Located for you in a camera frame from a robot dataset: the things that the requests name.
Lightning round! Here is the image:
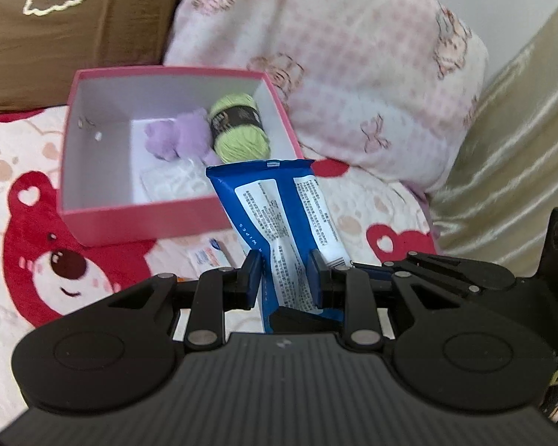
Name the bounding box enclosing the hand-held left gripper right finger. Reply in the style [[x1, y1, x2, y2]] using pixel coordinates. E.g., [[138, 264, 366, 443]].
[[306, 250, 470, 351]]

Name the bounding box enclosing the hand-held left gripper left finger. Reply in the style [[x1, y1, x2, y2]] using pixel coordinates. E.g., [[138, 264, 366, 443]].
[[105, 251, 263, 351]]

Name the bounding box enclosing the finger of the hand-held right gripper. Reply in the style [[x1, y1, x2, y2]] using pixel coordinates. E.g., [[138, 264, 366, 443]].
[[353, 251, 517, 294]]

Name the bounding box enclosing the white tissue packet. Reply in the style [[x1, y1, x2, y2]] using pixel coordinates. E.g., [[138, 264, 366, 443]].
[[188, 237, 235, 275]]

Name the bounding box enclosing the blue wet wipes packet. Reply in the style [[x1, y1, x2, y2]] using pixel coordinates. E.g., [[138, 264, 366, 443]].
[[206, 159, 354, 335]]

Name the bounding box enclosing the clear plastic bag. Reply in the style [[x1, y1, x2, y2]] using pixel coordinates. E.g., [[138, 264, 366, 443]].
[[139, 158, 224, 203]]

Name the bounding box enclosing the pink cardboard box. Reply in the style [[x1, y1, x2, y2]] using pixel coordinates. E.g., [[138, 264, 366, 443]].
[[58, 66, 304, 247]]

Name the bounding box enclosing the purple plush toy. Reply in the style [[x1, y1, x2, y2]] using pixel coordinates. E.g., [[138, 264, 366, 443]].
[[144, 108, 219, 163]]

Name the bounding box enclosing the gold satin quilt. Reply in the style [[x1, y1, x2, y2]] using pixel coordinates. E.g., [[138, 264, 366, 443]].
[[428, 0, 558, 279]]

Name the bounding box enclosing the green yarn ball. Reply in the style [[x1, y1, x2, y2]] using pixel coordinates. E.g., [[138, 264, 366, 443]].
[[208, 94, 270, 164]]

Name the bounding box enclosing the pink checked pillow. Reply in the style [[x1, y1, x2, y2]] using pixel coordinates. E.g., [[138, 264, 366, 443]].
[[163, 0, 489, 193]]

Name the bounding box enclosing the bear printed blanket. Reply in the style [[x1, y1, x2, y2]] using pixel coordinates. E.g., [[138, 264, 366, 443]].
[[0, 104, 440, 428]]

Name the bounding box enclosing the brown pillow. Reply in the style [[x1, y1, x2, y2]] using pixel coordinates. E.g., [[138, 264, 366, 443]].
[[0, 0, 187, 117]]

